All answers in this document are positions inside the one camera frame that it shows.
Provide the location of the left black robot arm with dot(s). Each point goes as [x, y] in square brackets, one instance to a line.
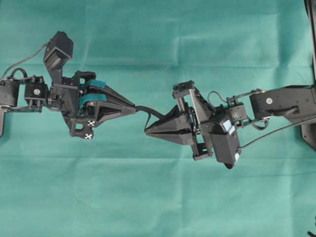
[25, 95]

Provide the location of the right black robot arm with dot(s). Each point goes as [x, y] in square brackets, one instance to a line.
[297, 103]

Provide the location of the green table cloth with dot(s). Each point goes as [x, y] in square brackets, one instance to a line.
[123, 183]

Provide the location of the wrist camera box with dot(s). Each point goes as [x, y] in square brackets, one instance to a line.
[225, 141]
[58, 52]

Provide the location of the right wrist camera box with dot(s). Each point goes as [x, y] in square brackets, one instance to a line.
[225, 141]

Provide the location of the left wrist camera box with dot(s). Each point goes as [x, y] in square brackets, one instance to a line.
[58, 52]

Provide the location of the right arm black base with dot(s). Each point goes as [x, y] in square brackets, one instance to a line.
[308, 133]

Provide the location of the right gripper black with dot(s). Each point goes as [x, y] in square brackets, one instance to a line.
[186, 123]

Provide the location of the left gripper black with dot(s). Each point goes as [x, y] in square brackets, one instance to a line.
[83, 112]

